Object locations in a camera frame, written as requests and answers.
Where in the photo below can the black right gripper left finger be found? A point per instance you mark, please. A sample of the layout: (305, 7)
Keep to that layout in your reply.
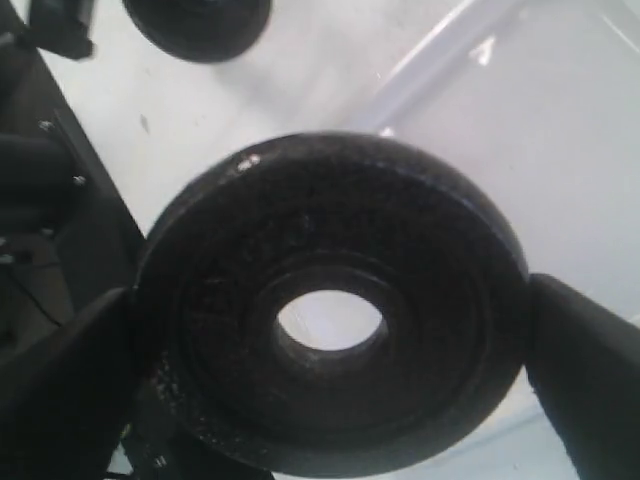
(65, 401)

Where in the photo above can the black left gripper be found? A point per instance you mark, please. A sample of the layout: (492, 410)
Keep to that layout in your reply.
(66, 233)

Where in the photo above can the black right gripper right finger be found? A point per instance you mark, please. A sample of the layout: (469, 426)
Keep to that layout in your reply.
(584, 368)

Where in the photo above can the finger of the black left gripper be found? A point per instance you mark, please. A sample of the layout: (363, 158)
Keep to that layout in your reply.
(61, 27)

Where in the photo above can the black weight plate end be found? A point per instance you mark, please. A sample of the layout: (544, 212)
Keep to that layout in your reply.
(200, 31)

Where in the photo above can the black weight plate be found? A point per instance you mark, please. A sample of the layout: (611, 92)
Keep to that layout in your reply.
(331, 305)

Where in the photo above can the white rectangular tray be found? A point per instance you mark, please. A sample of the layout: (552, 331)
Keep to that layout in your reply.
(537, 102)

